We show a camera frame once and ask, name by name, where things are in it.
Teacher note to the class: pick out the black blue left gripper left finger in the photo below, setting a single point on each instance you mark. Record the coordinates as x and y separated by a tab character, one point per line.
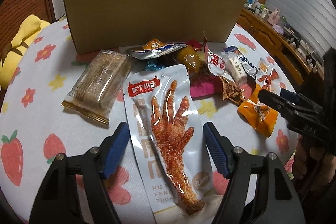
57	200

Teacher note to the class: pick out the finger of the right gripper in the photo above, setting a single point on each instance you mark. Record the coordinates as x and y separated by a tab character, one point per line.
289	96
283	105

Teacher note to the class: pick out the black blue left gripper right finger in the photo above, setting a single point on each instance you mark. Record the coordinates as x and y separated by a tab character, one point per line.
259	189

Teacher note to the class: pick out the small brown snack packet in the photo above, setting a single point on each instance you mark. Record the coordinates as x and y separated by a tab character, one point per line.
231	91

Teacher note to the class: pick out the pink braised egg packet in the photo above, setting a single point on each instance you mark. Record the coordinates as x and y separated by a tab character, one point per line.
202	82

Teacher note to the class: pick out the person's hand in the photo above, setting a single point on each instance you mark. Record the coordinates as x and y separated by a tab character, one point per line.
313	161

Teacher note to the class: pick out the clear red claw packet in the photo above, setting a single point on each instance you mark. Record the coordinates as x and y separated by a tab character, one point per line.
267	77

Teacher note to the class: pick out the wooden sideboard cabinet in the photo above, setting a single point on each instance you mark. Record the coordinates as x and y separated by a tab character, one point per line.
299	74

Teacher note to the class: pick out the blue white candy packet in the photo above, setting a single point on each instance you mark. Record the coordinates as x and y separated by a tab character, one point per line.
238	66

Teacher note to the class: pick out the chicken claw snack packet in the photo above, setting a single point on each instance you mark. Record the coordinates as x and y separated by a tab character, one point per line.
169	146

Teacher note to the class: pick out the pink kettle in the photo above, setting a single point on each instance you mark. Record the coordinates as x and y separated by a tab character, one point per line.
274	17

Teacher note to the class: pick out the red white snack packet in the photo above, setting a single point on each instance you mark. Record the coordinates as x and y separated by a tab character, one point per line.
214	62

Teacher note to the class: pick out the floral white bed sheet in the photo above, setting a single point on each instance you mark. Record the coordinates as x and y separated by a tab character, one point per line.
35	127

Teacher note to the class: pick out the grey window blind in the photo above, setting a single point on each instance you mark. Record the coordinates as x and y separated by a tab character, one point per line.
313	19

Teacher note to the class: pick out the brown cracker packet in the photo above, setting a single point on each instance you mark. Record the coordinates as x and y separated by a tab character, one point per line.
96	90

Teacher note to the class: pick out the silver orange snack packet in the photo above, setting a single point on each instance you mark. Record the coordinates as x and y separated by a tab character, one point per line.
155	49

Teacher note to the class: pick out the yellow plush pillow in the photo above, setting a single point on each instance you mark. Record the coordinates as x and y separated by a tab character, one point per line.
12	54

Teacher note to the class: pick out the brown cardboard box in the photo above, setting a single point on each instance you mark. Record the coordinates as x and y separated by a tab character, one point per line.
105	24

